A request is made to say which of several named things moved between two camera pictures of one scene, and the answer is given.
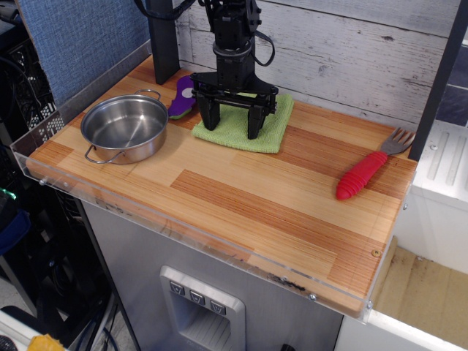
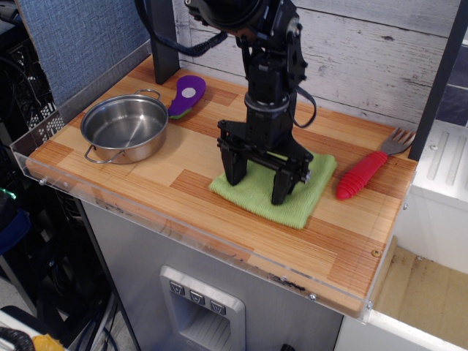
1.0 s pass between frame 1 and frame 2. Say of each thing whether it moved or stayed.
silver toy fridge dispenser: stayed
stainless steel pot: stayed
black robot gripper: moved
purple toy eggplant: stayed
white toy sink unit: stayed
